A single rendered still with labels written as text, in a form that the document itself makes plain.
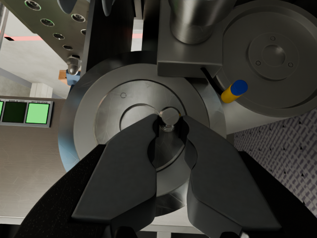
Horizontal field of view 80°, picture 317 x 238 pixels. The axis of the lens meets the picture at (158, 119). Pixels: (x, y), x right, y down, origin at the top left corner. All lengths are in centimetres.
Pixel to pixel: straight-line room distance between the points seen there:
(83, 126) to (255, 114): 15
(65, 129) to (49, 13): 30
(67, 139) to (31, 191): 41
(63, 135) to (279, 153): 26
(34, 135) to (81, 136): 42
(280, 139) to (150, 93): 20
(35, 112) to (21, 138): 7
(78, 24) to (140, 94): 31
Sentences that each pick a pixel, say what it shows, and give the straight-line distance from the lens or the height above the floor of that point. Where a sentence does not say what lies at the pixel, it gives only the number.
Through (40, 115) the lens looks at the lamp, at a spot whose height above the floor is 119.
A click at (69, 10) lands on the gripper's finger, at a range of 23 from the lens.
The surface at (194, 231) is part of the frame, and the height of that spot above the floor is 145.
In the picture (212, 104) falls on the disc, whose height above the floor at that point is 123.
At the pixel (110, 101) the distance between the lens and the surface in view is 16.
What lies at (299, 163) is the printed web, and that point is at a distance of 27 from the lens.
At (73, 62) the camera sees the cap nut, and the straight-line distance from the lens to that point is 58.
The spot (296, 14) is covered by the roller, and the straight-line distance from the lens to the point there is 25.
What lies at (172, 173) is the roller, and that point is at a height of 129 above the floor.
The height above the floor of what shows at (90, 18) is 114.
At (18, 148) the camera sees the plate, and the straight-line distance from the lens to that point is 61.
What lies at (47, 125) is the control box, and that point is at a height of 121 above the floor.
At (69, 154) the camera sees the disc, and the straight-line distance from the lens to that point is 18.
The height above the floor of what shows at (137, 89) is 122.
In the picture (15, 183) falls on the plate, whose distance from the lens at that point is 61.
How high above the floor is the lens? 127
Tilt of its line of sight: 10 degrees down
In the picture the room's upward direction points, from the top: 177 degrees counter-clockwise
